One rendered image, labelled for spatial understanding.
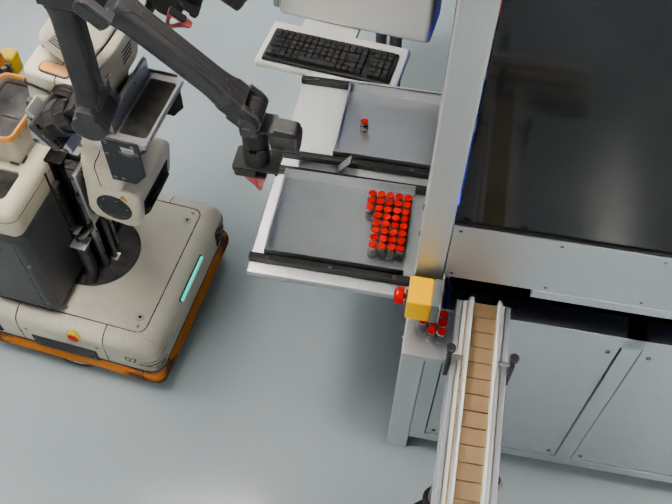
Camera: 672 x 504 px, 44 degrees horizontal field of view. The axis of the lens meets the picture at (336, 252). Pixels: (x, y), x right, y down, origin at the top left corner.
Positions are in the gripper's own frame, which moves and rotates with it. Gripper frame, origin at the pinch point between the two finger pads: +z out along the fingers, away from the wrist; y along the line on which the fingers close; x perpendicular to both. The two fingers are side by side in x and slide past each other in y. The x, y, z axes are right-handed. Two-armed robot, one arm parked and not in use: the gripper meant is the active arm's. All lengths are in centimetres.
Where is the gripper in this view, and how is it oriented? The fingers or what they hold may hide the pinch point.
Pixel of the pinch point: (260, 185)
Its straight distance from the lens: 190.4
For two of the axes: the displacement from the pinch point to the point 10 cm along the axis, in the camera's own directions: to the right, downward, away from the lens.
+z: 0.0, 5.8, 8.1
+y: 9.8, 1.5, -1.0
